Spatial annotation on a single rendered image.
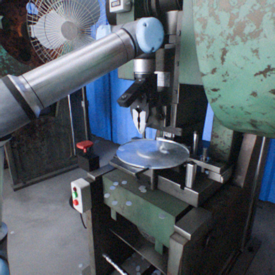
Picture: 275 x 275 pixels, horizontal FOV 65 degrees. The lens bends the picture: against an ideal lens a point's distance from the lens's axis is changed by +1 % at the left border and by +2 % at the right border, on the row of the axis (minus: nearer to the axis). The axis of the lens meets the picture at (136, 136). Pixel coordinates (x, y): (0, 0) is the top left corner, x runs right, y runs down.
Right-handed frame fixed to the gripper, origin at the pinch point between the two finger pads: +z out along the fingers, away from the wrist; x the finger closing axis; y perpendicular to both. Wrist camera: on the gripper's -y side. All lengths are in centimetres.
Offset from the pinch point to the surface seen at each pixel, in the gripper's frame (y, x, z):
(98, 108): 132, 207, 43
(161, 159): 4.7, -6.9, 10.7
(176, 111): 12.1, -7.2, -6.3
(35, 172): 12, 153, 81
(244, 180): 40, -26, 27
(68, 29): 19, 75, -41
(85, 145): -4.2, 30.7, 12.9
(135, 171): -8.4, -5.6, 11.0
